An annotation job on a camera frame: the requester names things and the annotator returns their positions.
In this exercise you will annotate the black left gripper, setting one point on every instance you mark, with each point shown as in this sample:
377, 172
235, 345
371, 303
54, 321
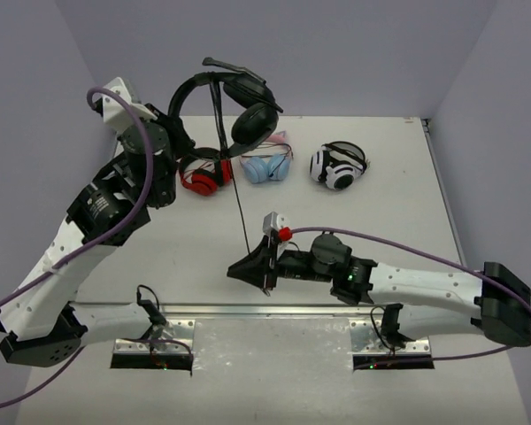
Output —
177, 134

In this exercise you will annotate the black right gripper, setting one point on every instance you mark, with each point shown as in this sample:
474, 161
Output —
256, 266

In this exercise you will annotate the black headset with microphone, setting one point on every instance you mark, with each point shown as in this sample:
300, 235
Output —
246, 88

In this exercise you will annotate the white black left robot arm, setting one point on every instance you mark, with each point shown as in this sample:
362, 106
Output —
42, 321

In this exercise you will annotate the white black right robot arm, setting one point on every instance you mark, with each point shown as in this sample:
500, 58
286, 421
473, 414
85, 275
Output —
493, 302

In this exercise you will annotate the red black headphones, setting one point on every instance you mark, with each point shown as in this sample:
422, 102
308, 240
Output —
200, 180

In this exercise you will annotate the blue pink cat-ear headphones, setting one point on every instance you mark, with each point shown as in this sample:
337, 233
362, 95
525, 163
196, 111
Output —
270, 161

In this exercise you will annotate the white black striped headphones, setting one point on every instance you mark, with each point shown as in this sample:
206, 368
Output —
338, 164

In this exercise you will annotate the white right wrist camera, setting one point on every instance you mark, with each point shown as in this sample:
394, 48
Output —
275, 227

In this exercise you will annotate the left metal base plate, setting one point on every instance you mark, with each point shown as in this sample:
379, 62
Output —
175, 339

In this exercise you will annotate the metal base plate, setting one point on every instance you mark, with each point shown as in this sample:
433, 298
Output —
368, 337
175, 339

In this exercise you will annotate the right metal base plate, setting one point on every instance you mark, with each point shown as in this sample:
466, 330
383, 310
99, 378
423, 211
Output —
368, 337

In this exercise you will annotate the aluminium table edge rail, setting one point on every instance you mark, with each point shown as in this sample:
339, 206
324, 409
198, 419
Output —
266, 311

